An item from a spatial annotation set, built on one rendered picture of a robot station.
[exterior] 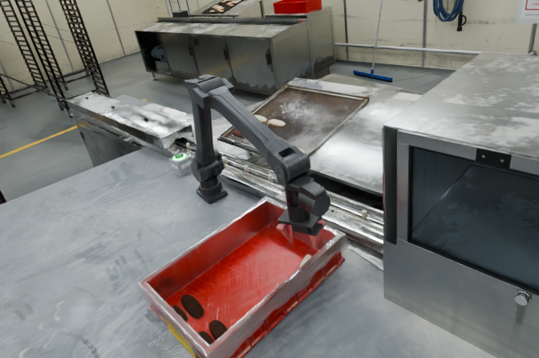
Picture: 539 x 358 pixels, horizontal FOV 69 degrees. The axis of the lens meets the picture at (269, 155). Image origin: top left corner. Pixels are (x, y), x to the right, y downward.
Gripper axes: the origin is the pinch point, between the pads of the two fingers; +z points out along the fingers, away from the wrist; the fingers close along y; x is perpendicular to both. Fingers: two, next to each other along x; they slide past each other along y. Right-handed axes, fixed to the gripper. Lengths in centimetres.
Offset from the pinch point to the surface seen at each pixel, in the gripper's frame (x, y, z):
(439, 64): 417, -27, 75
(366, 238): 13.6, 13.3, 5.8
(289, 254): 2.6, -6.9, 8.6
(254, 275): -8.6, -12.7, 8.6
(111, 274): -24, -56, 8
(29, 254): -29, -95, 8
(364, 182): 36.9, 5.5, 2.0
